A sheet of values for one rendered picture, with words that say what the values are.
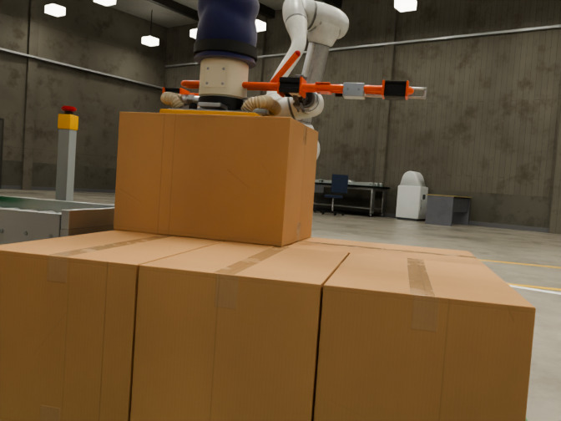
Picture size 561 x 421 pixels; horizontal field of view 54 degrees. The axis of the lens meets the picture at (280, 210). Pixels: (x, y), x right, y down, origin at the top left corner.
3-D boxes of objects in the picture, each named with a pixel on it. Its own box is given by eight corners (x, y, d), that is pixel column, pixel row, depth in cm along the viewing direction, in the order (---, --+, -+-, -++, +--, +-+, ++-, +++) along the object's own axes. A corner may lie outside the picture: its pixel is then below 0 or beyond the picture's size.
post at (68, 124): (48, 320, 266) (58, 114, 261) (56, 317, 273) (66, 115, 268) (59, 322, 265) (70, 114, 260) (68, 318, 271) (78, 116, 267)
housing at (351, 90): (341, 95, 181) (343, 82, 181) (344, 98, 188) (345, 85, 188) (363, 96, 180) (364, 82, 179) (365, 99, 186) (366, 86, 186)
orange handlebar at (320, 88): (150, 86, 197) (151, 76, 197) (184, 100, 227) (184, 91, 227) (413, 94, 176) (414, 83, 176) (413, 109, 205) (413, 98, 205)
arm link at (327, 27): (267, 158, 275) (306, 164, 283) (278, 165, 260) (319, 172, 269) (304, -1, 257) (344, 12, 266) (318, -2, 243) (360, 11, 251)
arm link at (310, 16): (290, 7, 237) (319, 16, 243) (286, -18, 247) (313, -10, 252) (279, 31, 247) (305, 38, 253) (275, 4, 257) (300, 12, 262)
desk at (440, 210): (469, 225, 1467) (472, 196, 1463) (452, 226, 1352) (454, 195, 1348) (442, 222, 1510) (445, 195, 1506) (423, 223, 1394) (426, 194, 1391)
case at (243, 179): (113, 229, 186) (118, 111, 184) (169, 223, 224) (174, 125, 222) (281, 246, 169) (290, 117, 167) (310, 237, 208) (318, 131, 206)
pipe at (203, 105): (162, 104, 186) (163, 88, 186) (190, 114, 211) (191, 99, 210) (257, 108, 179) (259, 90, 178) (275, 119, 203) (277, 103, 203)
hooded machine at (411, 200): (427, 220, 1537) (430, 172, 1530) (418, 221, 1489) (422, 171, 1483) (403, 219, 1577) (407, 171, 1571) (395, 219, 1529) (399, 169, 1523)
